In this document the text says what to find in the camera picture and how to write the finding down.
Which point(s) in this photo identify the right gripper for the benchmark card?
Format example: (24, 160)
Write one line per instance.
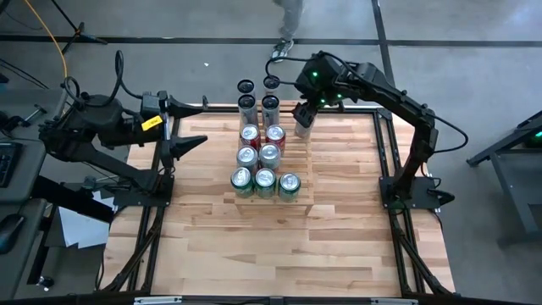
(322, 95)

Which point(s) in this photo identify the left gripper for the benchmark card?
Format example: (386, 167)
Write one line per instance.
(164, 131)

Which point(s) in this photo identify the red Coca-Cola can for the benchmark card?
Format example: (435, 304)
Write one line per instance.
(250, 132)
(275, 132)

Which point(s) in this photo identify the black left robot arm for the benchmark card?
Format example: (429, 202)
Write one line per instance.
(101, 123)

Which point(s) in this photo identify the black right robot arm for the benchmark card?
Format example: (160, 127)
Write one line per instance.
(394, 97)

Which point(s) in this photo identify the wooden slatted shelf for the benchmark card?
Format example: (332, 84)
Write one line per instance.
(296, 165)

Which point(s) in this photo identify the yellow sticker label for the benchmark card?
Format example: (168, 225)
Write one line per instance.
(151, 123)

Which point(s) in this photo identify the person's legs and shoes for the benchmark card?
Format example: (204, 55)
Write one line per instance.
(290, 21)

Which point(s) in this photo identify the black support beam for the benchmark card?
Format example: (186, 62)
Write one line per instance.
(63, 199)

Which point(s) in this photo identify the black tripod stand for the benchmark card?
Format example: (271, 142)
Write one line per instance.
(79, 31)

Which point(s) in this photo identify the white paper sheets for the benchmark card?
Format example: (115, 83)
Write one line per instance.
(80, 229)

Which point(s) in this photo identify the grey desk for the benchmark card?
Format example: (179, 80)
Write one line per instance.
(21, 190)

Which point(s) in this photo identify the black keyboard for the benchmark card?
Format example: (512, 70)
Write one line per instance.
(6, 163)

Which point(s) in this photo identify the black computer mouse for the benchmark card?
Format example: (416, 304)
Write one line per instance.
(10, 231)

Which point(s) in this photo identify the black caster wheel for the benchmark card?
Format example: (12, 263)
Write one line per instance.
(45, 281)

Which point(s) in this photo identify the grey metal stand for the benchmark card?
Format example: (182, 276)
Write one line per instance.
(521, 186)

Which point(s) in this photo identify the black computer green lights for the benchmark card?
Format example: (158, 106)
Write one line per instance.
(534, 133)

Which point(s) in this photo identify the black frame clamp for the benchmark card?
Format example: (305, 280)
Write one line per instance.
(205, 102)

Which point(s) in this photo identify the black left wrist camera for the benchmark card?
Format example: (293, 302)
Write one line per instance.
(149, 101)

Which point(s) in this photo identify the black aluminium rig frame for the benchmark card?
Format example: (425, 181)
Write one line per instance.
(360, 110)

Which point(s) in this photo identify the silver aluminium bracket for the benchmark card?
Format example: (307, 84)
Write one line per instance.
(394, 301)
(157, 300)

